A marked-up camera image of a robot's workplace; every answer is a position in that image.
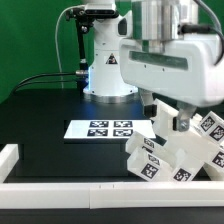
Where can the black camera on stand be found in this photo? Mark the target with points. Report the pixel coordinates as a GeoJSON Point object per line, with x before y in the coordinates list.
{"type": "Point", "coordinates": [93, 10]}

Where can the white chair seat plate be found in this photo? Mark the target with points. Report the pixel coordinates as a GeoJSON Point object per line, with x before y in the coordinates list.
{"type": "Point", "coordinates": [107, 129]}

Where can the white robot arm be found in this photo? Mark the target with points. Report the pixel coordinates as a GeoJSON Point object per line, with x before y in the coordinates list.
{"type": "Point", "coordinates": [184, 11]}

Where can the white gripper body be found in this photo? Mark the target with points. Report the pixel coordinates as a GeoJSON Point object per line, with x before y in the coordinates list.
{"type": "Point", "coordinates": [182, 61]}

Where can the white seat block with pegs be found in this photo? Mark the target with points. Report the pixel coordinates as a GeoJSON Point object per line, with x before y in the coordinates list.
{"type": "Point", "coordinates": [185, 166]}

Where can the white chair back frame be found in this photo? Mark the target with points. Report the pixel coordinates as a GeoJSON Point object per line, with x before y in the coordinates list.
{"type": "Point", "coordinates": [193, 141]}

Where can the white front barrier rail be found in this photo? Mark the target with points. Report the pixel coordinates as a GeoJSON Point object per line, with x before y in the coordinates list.
{"type": "Point", "coordinates": [111, 195]}

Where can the white left barrier rail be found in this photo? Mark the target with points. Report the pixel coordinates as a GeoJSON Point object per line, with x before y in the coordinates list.
{"type": "Point", "coordinates": [8, 158]}

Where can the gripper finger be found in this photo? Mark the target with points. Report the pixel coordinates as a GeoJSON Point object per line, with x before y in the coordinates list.
{"type": "Point", "coordinates": [147, 100]}
{"type": "Point", "coordinates": [181, 122]}

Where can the white barrier rail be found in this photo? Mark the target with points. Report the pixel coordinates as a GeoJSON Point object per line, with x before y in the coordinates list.
{"type": "Point", "coordinates": [111, 195]}
{"type": "Point", "coordinates": [213, 173]}
{"type": "Point", "coordinates": [8, 158]}

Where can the white tagged cube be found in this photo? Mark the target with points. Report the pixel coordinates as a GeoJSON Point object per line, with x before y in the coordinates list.
{"type": "Point", "coordinates": [212, 126]}

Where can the white right barrier rail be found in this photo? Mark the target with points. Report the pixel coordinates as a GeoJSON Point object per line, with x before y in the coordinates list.
{"type": "Point", "coordinates": [213, 173]}

